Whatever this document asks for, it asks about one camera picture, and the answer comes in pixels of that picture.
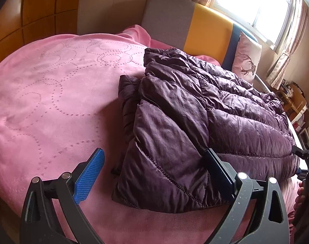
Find bright window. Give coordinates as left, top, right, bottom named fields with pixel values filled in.
left=212, top=0, right=293, bottom=48

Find person's right hand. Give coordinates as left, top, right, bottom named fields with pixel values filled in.
left=294, top=181, right=305, bottom=211

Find pink bed cover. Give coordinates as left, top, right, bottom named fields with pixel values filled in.
left=0, top=24, right=301, bottom=244

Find pink patterned curtain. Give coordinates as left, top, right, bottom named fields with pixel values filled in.
left=189, top=0, right=308, bottom=89

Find orange wooden wardrobe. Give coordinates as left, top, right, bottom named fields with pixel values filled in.
left=0, top=0, right=79, bottom=62

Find cluttered wooden side table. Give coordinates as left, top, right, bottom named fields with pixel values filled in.
left=276, top=80, right=309, bottom=133

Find grey yellow blue headboard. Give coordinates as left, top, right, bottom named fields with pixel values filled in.
left=141, top=0, right=257, bottom=71

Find grey metal chair frame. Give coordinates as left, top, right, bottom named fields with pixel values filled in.
left=253, top=74, right=272, bottom=94

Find pink deer print pillow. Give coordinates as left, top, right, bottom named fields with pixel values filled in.
left=232, top=31, right=262, bottom=84

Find purple quilted down jacket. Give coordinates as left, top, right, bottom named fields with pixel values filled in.
left=112, top=48, right=299, bottom=213

